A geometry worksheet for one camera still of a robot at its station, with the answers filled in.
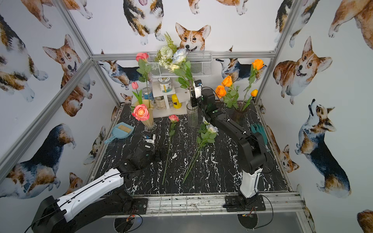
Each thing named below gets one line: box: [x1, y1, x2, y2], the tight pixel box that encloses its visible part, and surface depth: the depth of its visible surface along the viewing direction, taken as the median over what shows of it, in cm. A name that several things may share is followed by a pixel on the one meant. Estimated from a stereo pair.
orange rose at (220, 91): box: [215, 84, 227, 99], surface depth 80 cm
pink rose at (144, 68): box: [135, 52, 152, 109], surface depth 86 cm
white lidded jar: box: [157, 77, 173, 93], surface depth 94 cm
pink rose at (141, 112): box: [131, 103, 150, 121], surface depth 69 cm
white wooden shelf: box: [152, 81, 191, 118], surface depth 109 cm
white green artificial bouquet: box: [154, 31, 178, 69], surface depth 81 cm
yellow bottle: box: [171, 93, 183, 109], surface depth 109 cm
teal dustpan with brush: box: [103, 121, 136, 145], surface depth 106 cm
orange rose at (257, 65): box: [242, 58, 266, 103], surface depth 87 cm
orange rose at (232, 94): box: [221, 75, 240, 109], surface depth 87 cm
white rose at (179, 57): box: [172, 48, 194, 100], surface depth 75 cm
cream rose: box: [169, 60, 194, 98], surface depth 81 cm
